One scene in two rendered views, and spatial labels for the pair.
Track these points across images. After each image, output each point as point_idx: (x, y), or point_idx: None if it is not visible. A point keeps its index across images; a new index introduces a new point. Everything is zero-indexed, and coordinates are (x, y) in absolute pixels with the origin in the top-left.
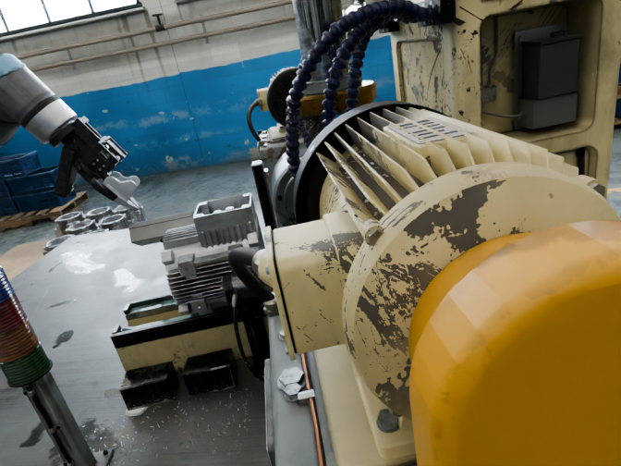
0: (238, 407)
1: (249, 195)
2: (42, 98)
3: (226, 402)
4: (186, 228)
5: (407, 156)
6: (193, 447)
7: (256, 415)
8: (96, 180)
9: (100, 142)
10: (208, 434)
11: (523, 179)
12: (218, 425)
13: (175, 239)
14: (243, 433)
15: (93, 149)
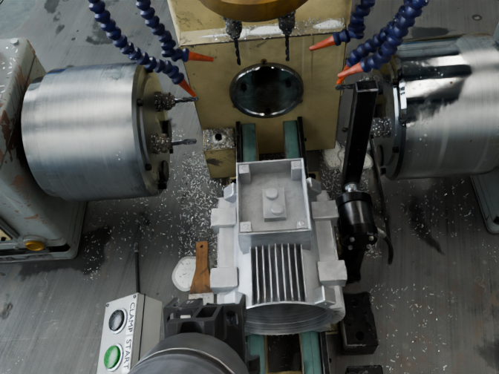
0: (395, 297)
1: (249, 165)
2: (219, 371)
3: (387, 310)
4: (277, 264)
5: None
6: (443, 337)
7: (408, 279)
8: (256, 358)
9: (237, 303)
10: (428, 324)
11: None
12: (418, 315)
13: (304, 278)
14: (429, 289)
15: (243, 324)
